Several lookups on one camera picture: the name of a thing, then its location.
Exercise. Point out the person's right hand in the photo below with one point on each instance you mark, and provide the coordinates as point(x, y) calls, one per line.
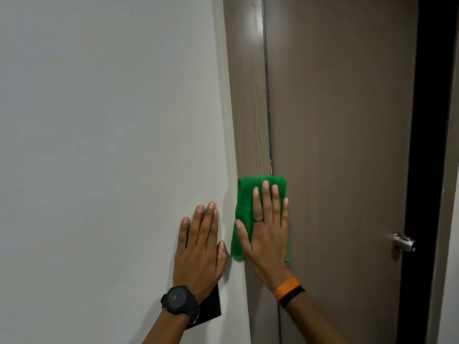
point(267, 247)

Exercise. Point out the person's left hand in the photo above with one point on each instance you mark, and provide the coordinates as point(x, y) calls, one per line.
point(197, 261)

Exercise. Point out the person's right middle finger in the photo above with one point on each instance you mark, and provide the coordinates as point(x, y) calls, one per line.
point(267, 204)

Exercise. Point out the person's left thumb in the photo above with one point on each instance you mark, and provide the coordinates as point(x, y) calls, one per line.
point(222, 253)

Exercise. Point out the person's left middle finger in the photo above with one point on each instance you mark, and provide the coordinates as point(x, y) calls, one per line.
point(207, 223)

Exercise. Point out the person's left little finger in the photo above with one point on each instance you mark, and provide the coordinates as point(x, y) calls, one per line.
point(183, 232)

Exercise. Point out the person's right thumb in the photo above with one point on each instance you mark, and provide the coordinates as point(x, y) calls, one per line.
point(242, 236)

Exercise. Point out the person's right little finger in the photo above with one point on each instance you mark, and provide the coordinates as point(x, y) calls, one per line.
point(284, 214)

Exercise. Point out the green microfibre cloth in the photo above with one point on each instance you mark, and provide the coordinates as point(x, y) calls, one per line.
point(244, 200)

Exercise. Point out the person's left forearm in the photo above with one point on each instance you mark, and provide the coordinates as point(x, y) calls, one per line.
point(165, 329)

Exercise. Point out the person's right forearm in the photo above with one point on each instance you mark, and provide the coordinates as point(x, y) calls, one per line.
point(315, 326)

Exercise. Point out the black wrist watch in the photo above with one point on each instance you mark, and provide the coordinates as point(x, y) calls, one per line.
point(179, 300)

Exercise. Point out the orange wristband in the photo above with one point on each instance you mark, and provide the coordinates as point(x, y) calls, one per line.
point(287, 285)

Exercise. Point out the black wristband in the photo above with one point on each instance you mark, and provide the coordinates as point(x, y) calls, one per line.
point(292, 295)

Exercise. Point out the brown door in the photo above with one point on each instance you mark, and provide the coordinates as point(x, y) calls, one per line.
point(340, 121)

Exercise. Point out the brown wooden door jamb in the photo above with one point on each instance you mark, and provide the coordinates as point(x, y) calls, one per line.
point(247, 85)

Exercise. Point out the black wall switch plate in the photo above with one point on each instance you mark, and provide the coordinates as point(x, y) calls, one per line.
point(211, 307)

